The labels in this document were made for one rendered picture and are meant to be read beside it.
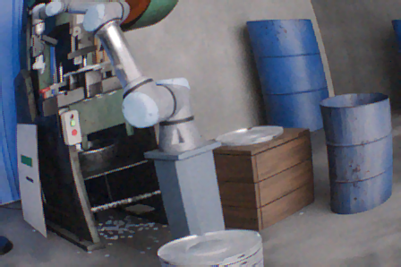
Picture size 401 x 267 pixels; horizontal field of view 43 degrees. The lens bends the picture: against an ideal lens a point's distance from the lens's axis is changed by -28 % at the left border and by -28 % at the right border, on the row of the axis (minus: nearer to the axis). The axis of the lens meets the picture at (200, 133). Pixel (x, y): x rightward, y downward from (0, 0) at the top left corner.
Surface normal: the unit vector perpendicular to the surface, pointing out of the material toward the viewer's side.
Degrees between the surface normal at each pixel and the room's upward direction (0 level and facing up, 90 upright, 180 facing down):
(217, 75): 90
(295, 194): 90
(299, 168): 90
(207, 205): 90
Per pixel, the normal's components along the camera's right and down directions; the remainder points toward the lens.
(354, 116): -0.33, 0.24
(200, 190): 0.68, 0.00
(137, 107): -0.48, 0.33
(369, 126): 0.05, 0.18
